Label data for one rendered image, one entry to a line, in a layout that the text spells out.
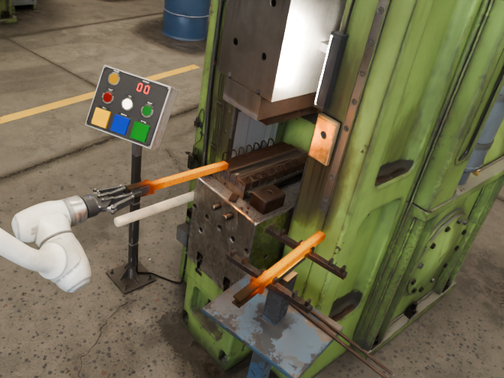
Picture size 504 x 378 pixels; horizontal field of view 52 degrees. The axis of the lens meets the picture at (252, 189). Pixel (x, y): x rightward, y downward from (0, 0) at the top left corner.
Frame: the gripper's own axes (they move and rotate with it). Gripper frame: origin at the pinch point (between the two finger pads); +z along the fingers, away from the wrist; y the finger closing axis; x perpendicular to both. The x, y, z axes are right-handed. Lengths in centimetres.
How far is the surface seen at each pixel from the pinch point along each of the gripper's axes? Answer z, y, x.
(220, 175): 44.0, -7.0, -11.8
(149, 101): 34, -47, 6
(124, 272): 30, -58, -101
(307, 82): 62, 13, 34
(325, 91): 55, 26, 38
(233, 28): 45, -12, 48
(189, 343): 34, -2, -106
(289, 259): 23, 52, -3
